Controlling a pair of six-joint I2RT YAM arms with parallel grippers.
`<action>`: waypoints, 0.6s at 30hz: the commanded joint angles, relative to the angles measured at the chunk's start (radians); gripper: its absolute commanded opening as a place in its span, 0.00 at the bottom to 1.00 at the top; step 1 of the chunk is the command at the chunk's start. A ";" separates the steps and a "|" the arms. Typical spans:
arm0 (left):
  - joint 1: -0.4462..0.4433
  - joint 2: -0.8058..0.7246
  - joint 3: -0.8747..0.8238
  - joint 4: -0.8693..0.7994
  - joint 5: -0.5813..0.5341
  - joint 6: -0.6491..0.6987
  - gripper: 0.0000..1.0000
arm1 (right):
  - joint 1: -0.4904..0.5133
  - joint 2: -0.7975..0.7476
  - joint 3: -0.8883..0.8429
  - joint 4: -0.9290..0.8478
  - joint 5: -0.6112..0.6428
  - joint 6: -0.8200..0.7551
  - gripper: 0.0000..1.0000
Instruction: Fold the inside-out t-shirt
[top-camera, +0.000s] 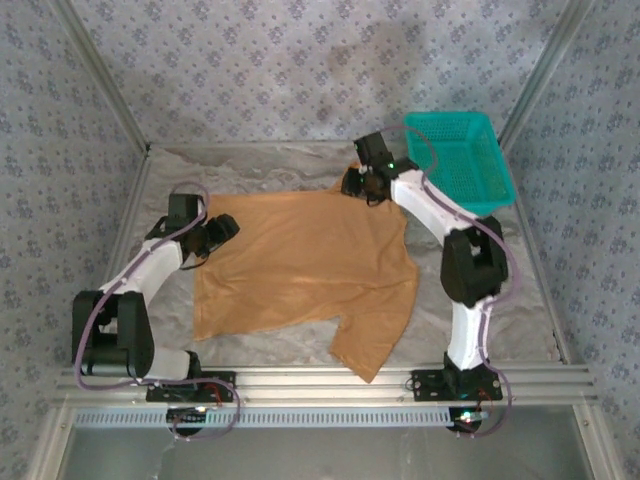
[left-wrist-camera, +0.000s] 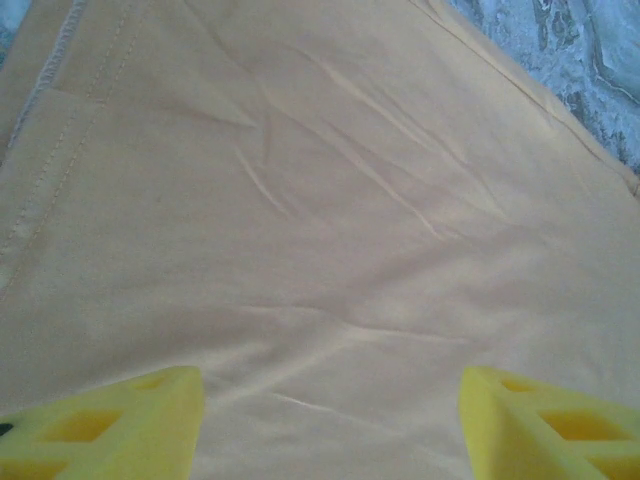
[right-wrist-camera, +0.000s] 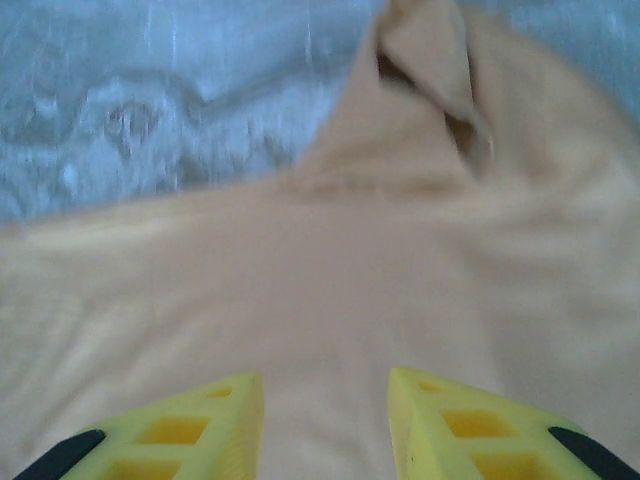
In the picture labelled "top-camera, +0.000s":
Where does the tan t-shirt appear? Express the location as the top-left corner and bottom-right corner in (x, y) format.
(192, 160), (420, 385)

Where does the teal plastic basket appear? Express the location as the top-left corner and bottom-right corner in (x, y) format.
(402, 110), (517, 217)

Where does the black controller board with LED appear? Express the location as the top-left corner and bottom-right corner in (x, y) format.
(448, 407), (490, 435)
(166, 406), (210, 437)

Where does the thin aluminium table rail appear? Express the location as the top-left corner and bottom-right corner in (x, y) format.
(148, 141), (357, 150)

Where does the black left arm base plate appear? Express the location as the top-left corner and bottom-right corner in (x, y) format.
(145, 370), (237, 404)

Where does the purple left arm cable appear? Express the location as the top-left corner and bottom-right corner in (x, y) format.
(71, 180), (242, 442)

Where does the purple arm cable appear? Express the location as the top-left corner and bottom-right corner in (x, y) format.
(71, 180), (242, 442)
(379, 125), (525, 440)

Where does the long aluminium mounting rail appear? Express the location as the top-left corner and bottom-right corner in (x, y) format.
(53, 364), (599, 407)

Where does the slanted aluminium frame post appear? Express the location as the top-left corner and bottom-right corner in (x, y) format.
(49, 0), (152, 151)
(498, 0), (599, 149)

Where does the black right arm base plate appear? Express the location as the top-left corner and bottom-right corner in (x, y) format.
(410, 368), (504, 402)

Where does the grey slotted cable duct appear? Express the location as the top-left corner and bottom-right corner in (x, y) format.
(73, 407), (454, 430)

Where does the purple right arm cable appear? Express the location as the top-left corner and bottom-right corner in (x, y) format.
(379, 125), (525, 440)

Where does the short aluminium frame leg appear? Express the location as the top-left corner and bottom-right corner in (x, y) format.
(572, 403), (624, 480)
(27, 404), (76, 480)

